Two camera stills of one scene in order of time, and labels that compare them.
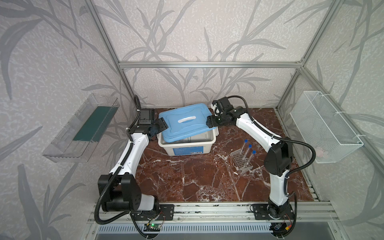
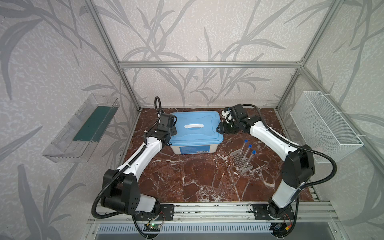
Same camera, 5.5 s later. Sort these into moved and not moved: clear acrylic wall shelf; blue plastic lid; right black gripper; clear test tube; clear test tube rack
Moved: right black gripper; blue plastic lid
Not moved: clear test tube; clear acrylic wall shelf; clear test tube rack
